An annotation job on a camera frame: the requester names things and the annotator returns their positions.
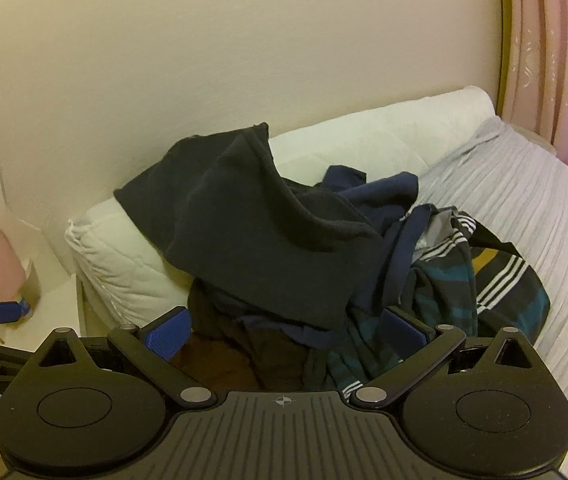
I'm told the black sweatshirt garment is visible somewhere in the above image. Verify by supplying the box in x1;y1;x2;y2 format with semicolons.
114;122;381;330

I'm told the white quilted mattress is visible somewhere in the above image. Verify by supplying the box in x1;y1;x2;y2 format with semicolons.
64;87;494;330

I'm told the teal striped shirt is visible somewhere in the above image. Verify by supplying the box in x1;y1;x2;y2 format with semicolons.
327;204;550;398

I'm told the navy blue garment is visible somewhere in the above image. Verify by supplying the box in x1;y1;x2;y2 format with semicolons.
239;164;418;349

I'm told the grey striped bedspread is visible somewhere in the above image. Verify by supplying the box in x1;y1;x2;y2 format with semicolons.
415;115;568;461

